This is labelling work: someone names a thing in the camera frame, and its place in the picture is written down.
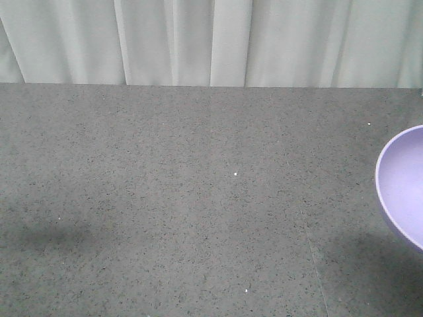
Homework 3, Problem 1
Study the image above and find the white curtain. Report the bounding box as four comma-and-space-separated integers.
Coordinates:
1, 1, 422, 88

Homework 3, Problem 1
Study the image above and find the purple plastic bowl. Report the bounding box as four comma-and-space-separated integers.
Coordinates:
374, 125, 422, 252

